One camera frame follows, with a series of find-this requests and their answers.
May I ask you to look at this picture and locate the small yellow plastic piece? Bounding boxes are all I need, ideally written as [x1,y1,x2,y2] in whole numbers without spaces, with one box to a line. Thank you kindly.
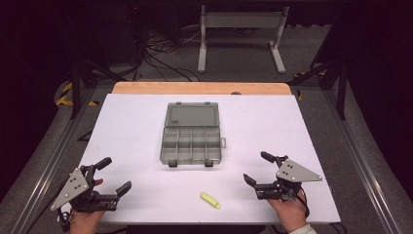
[199,192,223,211]

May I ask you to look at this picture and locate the wooden table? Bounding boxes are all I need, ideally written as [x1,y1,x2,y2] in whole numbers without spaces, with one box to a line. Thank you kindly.
[111,81,292,97]

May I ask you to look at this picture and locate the person's left hand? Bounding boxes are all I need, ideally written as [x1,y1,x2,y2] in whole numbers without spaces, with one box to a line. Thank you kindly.
[69,210,105,234]

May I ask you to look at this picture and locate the black metal stand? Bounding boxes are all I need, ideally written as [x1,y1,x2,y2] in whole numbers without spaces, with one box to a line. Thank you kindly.
[69,58,129,120]
[287,58,349,121]

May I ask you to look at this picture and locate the left hand-held gripper cable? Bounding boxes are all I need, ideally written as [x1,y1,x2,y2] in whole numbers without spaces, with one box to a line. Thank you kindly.
[56,208,72,234]

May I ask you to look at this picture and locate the white metal stand frame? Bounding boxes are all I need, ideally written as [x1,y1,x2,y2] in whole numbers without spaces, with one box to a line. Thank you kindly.
[197,4,290,75]

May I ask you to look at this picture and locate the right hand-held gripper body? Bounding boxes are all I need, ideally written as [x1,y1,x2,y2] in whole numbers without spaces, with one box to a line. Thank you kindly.
[254,155,323,202]

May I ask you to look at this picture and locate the right hand-held gripper cable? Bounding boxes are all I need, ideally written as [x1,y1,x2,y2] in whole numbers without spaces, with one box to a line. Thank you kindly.
[292,187,312,219]

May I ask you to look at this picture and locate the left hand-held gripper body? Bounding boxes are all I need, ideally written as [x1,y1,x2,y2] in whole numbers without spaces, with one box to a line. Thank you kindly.
[50,164,119,214]

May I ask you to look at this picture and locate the white table cover sheet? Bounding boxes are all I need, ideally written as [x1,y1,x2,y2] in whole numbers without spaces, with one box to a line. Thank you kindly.
[61,93,342,226]

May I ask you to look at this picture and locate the black floor cables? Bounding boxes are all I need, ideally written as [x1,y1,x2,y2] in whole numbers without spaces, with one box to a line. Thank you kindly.
[130,27,203,83]

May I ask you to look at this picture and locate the person's right hand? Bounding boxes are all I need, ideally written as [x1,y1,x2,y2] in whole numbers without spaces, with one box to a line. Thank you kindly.
[267,190,310,234]

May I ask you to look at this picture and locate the hand-held gripper cable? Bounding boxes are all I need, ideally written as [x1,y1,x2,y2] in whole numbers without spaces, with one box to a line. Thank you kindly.
[292,187,312,219]
[56,208,72,234]

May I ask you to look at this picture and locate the grey plastic compartment box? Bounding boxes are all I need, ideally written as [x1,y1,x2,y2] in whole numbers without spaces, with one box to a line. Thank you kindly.
[159,100,228,169]

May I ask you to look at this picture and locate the aluminium rail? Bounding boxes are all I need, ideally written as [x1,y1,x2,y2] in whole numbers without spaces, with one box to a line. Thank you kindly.
[9,87,98,234]
[319,87,405,234]

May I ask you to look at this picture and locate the yellow black hazard tape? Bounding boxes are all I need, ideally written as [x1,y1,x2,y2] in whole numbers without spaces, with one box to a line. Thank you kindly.
[55,81,99,107]

